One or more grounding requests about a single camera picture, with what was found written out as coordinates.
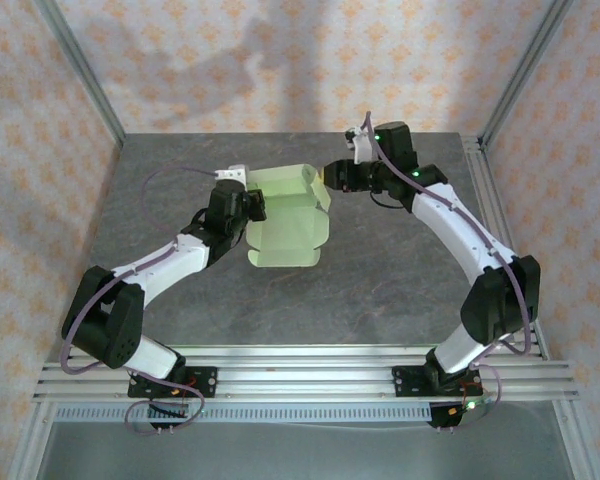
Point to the aluminium side rail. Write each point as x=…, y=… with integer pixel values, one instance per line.
x=485, y=200

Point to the aluminium frame leg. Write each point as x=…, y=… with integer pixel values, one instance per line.
x=30, y=440
x=577, y=440

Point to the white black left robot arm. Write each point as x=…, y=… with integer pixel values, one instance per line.
x=115, y=320

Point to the aluminium frame upright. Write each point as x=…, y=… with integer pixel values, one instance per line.
x=520, y=80
x=85, y=75

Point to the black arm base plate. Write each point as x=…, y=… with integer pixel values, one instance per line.
x=405, y=382
x=205, y=382

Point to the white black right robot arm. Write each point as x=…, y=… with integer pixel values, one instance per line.
x=460, y=230

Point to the aluminium mounting rail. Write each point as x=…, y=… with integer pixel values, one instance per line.
x=305, y=370

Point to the light green paper box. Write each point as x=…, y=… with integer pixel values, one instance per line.
x=290, y=235

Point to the black controller board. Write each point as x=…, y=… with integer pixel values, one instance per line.
x=455, y=412

